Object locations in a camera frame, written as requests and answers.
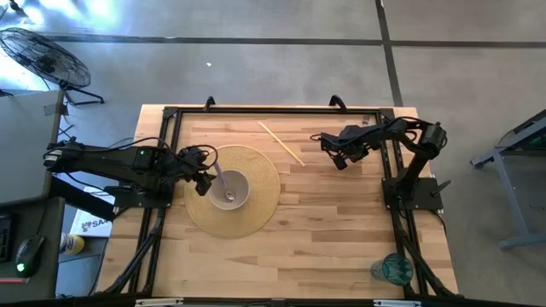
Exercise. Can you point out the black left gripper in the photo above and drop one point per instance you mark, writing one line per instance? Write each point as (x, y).
(187, 171)

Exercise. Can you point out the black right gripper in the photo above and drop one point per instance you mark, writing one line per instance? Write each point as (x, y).
(354, 149)

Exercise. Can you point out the beige round bowl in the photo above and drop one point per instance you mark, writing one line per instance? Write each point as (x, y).
(239, 187)

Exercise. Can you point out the teal transparent drinking cup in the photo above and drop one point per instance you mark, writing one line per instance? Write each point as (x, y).
(396, 270)

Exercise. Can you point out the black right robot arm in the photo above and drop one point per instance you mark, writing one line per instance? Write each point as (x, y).
(420, 162)

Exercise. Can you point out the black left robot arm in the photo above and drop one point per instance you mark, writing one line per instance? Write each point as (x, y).
(106, 164)

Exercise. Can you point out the round woven straw placemat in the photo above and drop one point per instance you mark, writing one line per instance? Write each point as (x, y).
(260, 213)

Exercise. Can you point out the pale wooden chopstick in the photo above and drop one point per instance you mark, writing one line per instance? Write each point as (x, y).
(281, 144)

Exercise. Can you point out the white printed cardboard box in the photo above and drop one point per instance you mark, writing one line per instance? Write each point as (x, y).
(91, 224)

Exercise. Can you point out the yellow bottle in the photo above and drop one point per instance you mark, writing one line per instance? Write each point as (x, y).
(72, 244)

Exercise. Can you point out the grey metal table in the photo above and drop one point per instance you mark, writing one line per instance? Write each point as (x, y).
(507, 162)

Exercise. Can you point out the dark desk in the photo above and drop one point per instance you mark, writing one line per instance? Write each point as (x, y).
(38, 221)

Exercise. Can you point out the grey desk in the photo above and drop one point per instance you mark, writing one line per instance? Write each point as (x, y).
(25, 140)

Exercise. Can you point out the black computer mouse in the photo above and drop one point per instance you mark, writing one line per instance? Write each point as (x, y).
(29, 256)

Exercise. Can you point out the black floor fan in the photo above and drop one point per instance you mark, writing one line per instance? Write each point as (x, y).
(42, 57)

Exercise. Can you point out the black keyboard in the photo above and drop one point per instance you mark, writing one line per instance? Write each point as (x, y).
(4, 239)

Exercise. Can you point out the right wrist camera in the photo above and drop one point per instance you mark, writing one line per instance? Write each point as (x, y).
(350, 133)

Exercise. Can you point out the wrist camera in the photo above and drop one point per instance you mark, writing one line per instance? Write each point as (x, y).
(350, 133)
(194, 155)

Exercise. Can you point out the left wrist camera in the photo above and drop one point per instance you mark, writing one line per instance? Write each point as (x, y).
(194, 155)

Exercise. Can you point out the black aluminium table frame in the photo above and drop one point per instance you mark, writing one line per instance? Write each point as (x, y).
(277, 110)

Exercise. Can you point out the white bracket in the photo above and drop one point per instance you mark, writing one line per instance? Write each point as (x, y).
(158, 302)
(396, 303)

